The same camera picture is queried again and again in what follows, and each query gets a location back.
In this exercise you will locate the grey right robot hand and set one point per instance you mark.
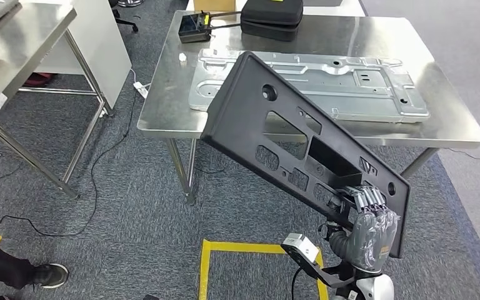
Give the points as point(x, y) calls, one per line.
point(372, 244)

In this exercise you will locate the black plastic panel part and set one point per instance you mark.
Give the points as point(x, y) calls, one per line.
point(240, 120)

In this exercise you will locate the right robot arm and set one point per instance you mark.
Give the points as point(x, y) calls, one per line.
point(339, 244)

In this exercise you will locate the stainless steel workbench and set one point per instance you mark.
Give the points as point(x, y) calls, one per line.
point(161, 103)

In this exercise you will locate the silver stamped metal sheet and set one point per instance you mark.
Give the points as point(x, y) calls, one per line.
point(368, 99)

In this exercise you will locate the white table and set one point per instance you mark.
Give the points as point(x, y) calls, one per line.
point(327, 9)

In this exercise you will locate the black tray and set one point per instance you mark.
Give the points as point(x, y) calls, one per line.
point(271, 16)

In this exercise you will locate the small white object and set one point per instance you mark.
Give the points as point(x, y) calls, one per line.
point(182, 57)

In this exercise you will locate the white power strip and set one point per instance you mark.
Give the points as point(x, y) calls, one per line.
point(140, 89)

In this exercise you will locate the small black box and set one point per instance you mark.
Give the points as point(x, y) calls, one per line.
point(192, 31)

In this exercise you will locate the brown cardboard box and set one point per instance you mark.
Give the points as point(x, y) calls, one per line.
point(214, 5)

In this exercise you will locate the black chair base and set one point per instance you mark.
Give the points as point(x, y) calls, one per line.
point(124, 20)

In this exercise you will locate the white cabinet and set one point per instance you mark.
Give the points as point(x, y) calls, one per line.
point(99, 49)

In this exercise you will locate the person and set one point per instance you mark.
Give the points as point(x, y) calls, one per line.
point(0, 267)

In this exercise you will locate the red object under table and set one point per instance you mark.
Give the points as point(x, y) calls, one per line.
point(37, 78)

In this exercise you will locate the stainless steel side table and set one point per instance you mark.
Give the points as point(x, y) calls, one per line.
point(24, 41)

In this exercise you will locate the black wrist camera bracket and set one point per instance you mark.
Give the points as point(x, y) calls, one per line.
point(318, 275)

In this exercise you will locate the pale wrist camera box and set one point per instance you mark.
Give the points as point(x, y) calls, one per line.
point(301, 247)

